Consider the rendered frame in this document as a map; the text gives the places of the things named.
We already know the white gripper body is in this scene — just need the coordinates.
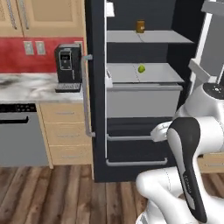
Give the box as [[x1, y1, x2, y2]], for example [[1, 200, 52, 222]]
[[150, 121, 173, 144]]

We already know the grey fridge crisper drawer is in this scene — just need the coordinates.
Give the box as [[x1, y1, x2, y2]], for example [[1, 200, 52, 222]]
[[106, 82, 184, 119]]

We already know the grey fridge shelf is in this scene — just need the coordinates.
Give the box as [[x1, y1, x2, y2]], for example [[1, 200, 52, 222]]
[[106, 30, 195, 45], [106, 62, 186, 84]]

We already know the black fridge door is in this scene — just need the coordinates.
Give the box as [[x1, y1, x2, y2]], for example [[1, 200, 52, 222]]
[[84, 0, 108, 184]]

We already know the black fridge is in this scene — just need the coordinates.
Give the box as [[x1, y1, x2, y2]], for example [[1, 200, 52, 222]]
[[84, 0, 224, 184]]

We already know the light wood drawer front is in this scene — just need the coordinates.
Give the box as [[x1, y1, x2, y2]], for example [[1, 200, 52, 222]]
[[198, 152, 224, 175], [38, 101, 86, 124], [43, 122, 92, 146], [47, 144, 94, 166]]

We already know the brown jar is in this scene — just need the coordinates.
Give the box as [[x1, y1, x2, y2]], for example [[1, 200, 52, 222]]
[[136, 19, 146, 34]]

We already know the black coffee machine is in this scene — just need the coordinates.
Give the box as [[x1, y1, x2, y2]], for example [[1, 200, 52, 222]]
[[53, 43, 84, 94]]

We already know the grey dishwasher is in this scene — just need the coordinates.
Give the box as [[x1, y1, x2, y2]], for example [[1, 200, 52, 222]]
[[0, 102, 50, 168]]

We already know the light wood cupboard door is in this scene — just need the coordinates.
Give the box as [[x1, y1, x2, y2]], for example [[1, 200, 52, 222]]
[[17, 0, 88, 39], [0, 0, 25, 39]]

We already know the grey freezer drawer handle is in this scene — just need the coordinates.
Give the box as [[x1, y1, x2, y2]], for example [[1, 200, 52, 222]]
[[105, 157, 169, 167], [106, 133, 156, 143]]

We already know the grey fridge door handle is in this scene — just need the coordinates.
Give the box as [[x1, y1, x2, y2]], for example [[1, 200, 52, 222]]
[[80, 53, 96, 138]]

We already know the black dishwasher handle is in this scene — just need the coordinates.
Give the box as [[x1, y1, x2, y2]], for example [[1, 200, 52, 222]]
[[0, 115, 30, 125]]

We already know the grey wall socket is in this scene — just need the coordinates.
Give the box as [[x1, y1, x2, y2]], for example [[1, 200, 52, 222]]
[[34, 40, 47, 56], [23, 40, 35, 56]]

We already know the grey cupboard handle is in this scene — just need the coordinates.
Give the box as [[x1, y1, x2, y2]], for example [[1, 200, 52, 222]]
[[18, 0, 31, 31], [6, 0, 18, 31]]

